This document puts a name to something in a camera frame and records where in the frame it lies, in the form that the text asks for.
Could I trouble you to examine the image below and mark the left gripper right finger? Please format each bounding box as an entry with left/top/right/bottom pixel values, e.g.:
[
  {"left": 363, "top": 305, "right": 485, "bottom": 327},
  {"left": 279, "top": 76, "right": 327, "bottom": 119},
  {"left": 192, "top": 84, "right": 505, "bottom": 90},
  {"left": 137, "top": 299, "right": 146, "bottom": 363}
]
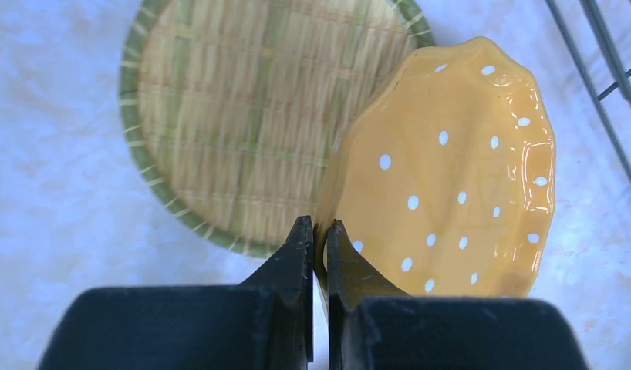
[{"left": 326, "top": 220, "right": 587, "bottom": 369}]

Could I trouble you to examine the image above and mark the yellow polka dot plate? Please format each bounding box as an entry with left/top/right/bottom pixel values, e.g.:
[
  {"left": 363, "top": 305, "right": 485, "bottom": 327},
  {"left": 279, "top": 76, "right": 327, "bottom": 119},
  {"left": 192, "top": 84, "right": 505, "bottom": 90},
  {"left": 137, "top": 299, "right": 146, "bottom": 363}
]
[{"left": 313, "top": 37, "right": 556, "bottom": 298}]

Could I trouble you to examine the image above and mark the dark wire dish rack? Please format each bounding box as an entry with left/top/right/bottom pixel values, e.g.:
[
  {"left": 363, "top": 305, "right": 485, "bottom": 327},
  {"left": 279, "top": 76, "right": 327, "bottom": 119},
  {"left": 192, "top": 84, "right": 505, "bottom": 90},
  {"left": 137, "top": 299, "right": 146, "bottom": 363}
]
[{"left": 546, "top": 1, "right": 631, "bottom": 190}]

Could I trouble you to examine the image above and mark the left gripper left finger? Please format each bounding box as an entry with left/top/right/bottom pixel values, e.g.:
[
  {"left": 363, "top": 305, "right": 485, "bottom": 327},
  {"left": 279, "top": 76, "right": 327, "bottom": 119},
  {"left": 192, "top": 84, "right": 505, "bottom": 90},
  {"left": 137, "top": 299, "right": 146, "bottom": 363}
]
[{"left": 39, "top": 216, "right": 314, "bottom": 369}]

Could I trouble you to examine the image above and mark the woven bamboo round tray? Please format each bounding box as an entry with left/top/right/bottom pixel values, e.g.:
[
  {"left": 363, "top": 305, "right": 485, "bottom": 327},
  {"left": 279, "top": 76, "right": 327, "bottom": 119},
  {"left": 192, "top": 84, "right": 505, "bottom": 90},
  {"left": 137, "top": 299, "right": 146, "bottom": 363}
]
[{"left": 118, "top": 1, "right": 434, "bottom": 258}]

